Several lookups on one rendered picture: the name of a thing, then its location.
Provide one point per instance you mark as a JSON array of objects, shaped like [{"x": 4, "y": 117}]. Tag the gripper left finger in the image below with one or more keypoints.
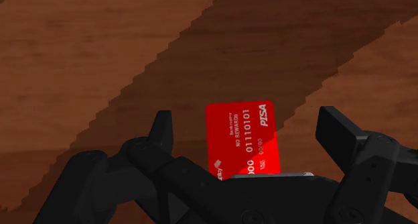
[{"x": 140, "y": 158}]

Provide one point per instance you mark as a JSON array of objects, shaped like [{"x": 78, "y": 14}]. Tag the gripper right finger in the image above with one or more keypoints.
[{"x": 365, "y": 158}]

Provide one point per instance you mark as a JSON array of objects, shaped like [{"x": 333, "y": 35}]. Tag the red plastic card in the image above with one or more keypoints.
[{"x": 243, "y": 141}]

